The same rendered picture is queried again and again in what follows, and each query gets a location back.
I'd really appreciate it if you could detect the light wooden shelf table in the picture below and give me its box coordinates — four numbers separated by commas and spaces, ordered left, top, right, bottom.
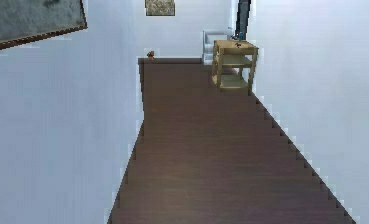
211, 39, 260, 94

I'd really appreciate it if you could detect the small beige framed picture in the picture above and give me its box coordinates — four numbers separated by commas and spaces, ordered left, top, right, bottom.
144, 0, 176, 17

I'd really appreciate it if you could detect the brown framed grey picture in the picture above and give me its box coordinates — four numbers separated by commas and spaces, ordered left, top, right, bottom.
0, 0, 89, 53

